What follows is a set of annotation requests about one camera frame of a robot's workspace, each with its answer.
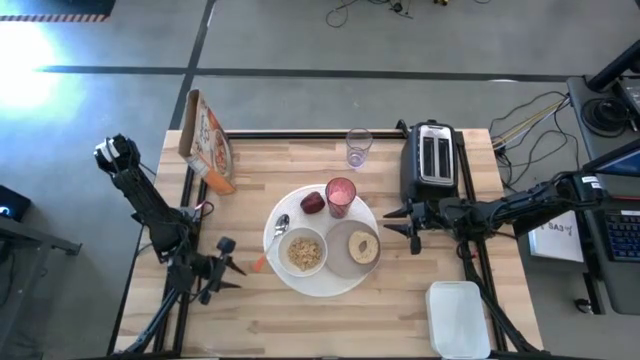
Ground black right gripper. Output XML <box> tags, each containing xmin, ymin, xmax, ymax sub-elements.
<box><xmin>383</xmin><ymin>197</ymin><xmax>469</xmax><ymax>239</ymax></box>

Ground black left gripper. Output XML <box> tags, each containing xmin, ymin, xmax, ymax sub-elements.
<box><xmin>198</xmin><ymin>249</ymin><xmax>247</xmax><ymax>306</ymax></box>

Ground brown bagel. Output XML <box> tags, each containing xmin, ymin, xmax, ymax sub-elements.
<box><xmin>347</xmin><ymin>229</ymin><xmax>381</xmax><ymax>265</ymax></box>

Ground white ceramic bowl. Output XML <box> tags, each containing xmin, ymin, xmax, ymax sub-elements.
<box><xmin>277</xmin><ymin>226</ymin><xmax>329</xmax><ymax>279</ymax></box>

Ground red faceted tumbler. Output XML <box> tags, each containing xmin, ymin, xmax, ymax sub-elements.
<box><xmin>324</xmin><ymin>177</ymin><xmax>358</xmax><ymax>220</ymax></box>

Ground metal spoon orange handle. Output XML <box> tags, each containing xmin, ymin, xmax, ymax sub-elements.
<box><xmin>252</xmin><ymin>213</ymin><xmax>291</xmax><ymax>274</ymax></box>

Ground beige round plate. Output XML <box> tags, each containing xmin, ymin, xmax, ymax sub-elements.
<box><xmin>324</xmin><ymin>219</ymin><xmax>382</xmax><ymax>280</ymax></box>

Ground red apple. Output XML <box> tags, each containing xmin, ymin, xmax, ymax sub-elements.
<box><xmin>299</xmin><ymin>191</ymin><xmax>327</xmax><ymax>215</ymax></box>

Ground pumpkin cereal box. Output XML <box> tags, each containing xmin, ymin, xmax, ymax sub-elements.
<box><xmin>178</xmin><ymin>88</ymin><xmax>237</xmax><ymax>197</ymax></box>

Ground black two-slot toaster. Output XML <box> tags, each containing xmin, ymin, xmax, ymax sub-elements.
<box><xmin>399</xmin><ymin>119</ymin><xmax>460</xmax><ymax>204</ymax></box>

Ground cereal pieces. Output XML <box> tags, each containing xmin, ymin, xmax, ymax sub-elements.
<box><xmin>286</xmin><ymin>236</ymin><xmax>323</xmax><ymax>273</ymax></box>

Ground clear drinking glass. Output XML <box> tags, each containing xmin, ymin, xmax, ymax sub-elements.
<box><xmin>345</xmin><ymin>127</ymin><xmax>374</xmax><ymax>170</ymax></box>

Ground white plastic container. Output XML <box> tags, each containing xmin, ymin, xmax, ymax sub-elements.
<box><xmin>425</xmin><ymin>280</ymin><xmax>492</xmax><ymax>360</ymax></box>

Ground white paper sheet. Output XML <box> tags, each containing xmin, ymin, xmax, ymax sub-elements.
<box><xmin>527</xmin><ymin>212</ymin><xmax>586</xmax><ymax>264</ymax></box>

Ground grey side desk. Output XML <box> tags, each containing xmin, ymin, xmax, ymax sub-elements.
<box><xmin>567</xmin><ymin>74</ymin><xmax>640</xmax><ymax>316</ymax></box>

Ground grey metal stand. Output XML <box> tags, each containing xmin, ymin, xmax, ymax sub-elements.
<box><xmin>0</xmin><ymin>214</ymin><xmax>84</xmax><ymax>351</ymax></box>

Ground black backlit keyboard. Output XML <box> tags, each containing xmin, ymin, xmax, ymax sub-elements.
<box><xmin>602</xmin><ymin>209</ymin><xmax>640</xmax><ymax>264</ymax></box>

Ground open laptop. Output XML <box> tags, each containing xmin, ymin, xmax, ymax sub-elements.
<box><xmin>582</xmin><ymin>137</ymin><xmax>640</xmax><ymax>199</ymax></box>

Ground black device blue light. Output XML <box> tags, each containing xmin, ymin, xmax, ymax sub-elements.
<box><xmin>0</xmin><ymin>184</ymin><xmax>31</xmax><ymax>221</ymax></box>

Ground striped hazard tape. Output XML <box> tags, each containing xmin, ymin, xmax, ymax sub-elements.
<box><xmin>0</xmin><ymin>13</ymin><xmax>109</xmax><ymax>23</ymax></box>

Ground floor cable bundle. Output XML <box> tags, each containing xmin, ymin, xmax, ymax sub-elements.
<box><xmin>489</xmin><ymin>90</ymin><xmax>584</xmax><ymax>189</ymax></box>

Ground loose black floor cable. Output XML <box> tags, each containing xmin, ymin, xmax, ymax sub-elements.
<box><xmin>324</xmin><ymin>0</ymin><xmax>416</xmax><ymax>29</ymax></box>

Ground coiled black cable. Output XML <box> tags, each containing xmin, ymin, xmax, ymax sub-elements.
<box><xmin>579</xmin><ymin>97</ymin><xmax>632</xmax><ymax>134</ymax></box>

